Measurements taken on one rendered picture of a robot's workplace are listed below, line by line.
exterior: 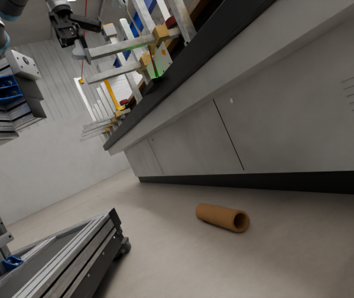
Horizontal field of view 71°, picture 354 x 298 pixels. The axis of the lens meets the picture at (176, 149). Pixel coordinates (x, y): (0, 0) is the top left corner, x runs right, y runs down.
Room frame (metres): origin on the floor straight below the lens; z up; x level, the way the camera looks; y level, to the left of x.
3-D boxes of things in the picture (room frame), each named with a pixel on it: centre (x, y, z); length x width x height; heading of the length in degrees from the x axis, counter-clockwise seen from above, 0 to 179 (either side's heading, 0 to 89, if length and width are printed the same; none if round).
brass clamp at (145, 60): (1.33, -0.02, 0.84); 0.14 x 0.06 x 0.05; 23
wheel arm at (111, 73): (1.28, 0.06, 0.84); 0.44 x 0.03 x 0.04; 113
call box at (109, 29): (1.60, 0.09, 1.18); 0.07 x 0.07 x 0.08; 23
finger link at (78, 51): (0.94, 0.18, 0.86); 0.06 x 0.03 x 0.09; 113
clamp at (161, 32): (1.11, -0.12, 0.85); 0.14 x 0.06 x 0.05; 23
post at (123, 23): (1.36, -0.01, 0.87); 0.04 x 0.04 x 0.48; 23
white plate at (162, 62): (1.14, -0.08, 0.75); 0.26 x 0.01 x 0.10; 23
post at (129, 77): (1.60, 0.09, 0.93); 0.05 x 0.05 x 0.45; 23
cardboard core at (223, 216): (1.04, -0.05, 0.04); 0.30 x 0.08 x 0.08; 23
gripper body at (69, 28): (0.96, 0.19, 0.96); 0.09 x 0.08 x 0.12; 113
